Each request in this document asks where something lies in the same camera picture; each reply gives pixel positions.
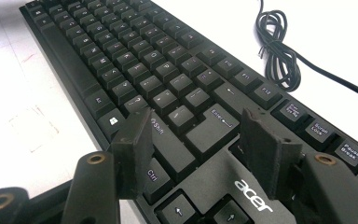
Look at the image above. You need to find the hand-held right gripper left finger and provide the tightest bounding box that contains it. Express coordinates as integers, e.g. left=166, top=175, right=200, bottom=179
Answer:
left=110, top=107, right=156, bottom=201

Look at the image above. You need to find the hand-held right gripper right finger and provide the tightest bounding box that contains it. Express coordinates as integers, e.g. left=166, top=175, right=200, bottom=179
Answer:
left=238, top=107, right=304, bottom=201

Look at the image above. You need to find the black computer keyboard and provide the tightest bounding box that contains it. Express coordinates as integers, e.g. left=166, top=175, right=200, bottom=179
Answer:
left=19, top=0, right=358, bottom=224

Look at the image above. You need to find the black keyboard cable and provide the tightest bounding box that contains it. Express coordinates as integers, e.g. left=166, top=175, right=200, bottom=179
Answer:
left=255, top=0, right=358, bottom=105

